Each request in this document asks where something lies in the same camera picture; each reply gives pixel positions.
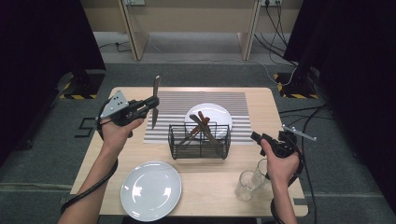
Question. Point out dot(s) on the white power strip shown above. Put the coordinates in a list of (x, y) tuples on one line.
[(271, 2)]

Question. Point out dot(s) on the black stand base striped tape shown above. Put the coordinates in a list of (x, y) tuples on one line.
[(93, 84), (289, 90)]

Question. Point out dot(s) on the black curtain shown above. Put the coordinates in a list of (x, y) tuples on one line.
[(358, 77), (37, 62)]

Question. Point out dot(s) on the striped placemat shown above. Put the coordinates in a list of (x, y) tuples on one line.
[(186, 99)]

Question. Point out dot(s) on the grey tape patch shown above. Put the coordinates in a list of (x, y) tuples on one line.
[(63, 197), (300, 201)]

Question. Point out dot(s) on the person's left hand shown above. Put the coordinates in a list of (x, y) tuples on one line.
[(116, 137)]

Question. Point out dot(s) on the white round plate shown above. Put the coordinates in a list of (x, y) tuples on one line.
[(218, 113), (151, 196)]

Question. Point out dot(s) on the person's right hand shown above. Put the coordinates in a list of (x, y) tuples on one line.
[(283, 171)]

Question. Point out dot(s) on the clear drinking glass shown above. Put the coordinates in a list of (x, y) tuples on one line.
[(246, 186), (261, 171)]

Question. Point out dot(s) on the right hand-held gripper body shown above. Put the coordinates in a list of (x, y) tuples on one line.
[(285, 146)]

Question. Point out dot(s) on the white wall outlet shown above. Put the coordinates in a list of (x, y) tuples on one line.
[(134, 2)]

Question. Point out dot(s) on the silver table knife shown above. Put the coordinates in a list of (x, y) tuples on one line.
[(157, 87)]

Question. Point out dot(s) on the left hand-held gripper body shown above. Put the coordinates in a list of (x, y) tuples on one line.
[(123, 112)]

